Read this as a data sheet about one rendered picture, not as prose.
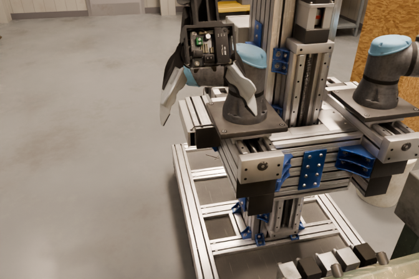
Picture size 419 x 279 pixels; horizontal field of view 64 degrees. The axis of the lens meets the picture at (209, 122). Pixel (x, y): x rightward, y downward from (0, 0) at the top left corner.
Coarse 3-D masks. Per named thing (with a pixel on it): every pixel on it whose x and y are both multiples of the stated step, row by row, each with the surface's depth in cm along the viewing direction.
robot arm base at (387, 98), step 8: (360, 80) 121; (368, 80) 116; (376, 80) 113; (360, 88) 119; (368, 88) 116; (376, 88) 115; (384, 88) 114; (392, 88) 114; (352, 96) 124; (360, 96) 118; (368, 96) 116; (376, 96) 115; (384, 96) 114; (392, 96) 114; (360, 104) 119; (368, 104) 116; (376, 104) 115; (384, 104) 115; (392, 104) 115
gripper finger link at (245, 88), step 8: (224, 72) 54; (232, 72) 52; (240, 72) 53; (232, 80) 53; (240, 80) 52; (248, 80) 49; (240, 88) 53; (248, 88) 51; (240, 96) 54; (248, 96) 53; (248, 104) 54; (256, 104) 54; (256, 112) 54
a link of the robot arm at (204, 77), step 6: (186, 72) 100; (192, 72) 100; (198, 72) 100; (204, 72) 100; (210, 72) 100; (216, 72) 100; (222, 72) 100; (192, 78) 101; (198, 78) 101; (204, 78) 101; (210, 78) 101; (216, 78) 101; (222, 78) 101; (186, 84) 104; (192, 84) 103; (198, 84) 103; (204, 84) 103; (210, 84) 103; (216, 84) 103; (222, 84) 103
